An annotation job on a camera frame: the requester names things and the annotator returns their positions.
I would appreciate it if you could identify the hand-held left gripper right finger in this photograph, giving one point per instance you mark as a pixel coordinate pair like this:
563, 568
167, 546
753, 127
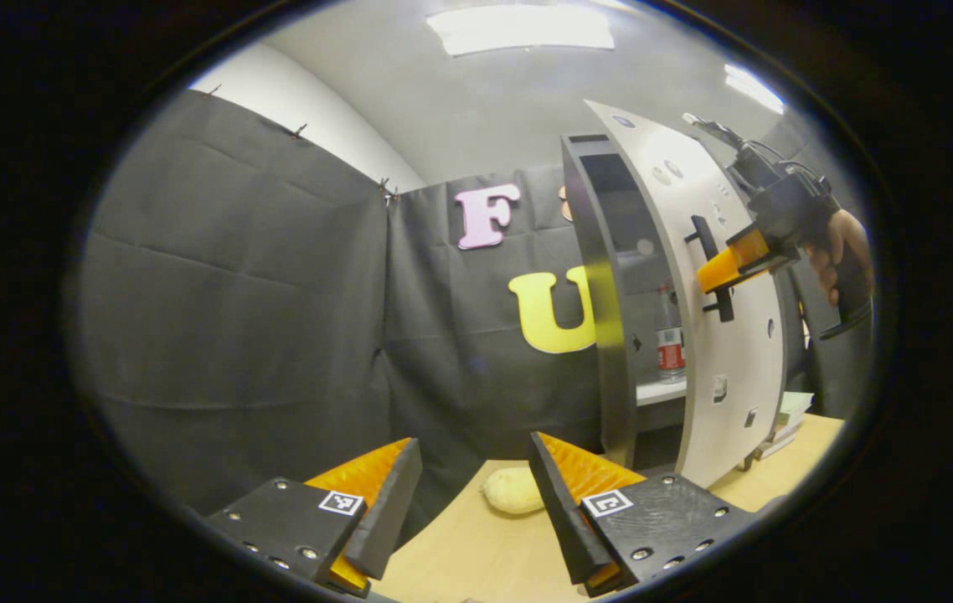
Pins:
564, 519

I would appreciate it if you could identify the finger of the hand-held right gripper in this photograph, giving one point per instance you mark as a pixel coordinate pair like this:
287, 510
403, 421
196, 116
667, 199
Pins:
719, 270
749, 241

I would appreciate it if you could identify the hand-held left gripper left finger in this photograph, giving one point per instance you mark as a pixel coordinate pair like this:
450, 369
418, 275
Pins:
388, 519

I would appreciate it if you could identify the white cabinet door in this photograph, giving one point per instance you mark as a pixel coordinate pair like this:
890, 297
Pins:
736, 352

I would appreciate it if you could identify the clear plastic bottle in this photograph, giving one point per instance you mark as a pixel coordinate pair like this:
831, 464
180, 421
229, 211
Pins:
671, 352

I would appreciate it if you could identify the grey cabinet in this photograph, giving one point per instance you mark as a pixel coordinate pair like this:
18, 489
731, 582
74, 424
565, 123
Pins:
602, 251

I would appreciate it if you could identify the pale yellow round bun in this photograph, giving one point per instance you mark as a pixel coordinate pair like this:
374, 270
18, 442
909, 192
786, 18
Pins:
510, 492

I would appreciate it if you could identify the small ceiling light panel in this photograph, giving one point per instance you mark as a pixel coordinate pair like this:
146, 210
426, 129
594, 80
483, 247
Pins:
753, 86

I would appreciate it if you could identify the green book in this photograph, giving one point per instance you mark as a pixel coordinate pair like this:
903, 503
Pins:
793, 408

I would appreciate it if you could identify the brown book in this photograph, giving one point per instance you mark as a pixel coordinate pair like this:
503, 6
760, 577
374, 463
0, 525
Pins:
782, 434

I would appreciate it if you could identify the grey book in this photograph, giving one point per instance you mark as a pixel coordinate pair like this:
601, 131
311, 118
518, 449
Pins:
774, 450

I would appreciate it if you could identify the black backdrop cloth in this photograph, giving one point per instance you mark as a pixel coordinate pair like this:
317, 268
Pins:
234, 293

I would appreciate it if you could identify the large ceiling light panel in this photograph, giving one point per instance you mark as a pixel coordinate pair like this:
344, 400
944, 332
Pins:
518, 29

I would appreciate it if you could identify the black binder clip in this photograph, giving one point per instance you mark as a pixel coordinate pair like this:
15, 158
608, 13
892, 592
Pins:
385, 189
299, 131
210, 90

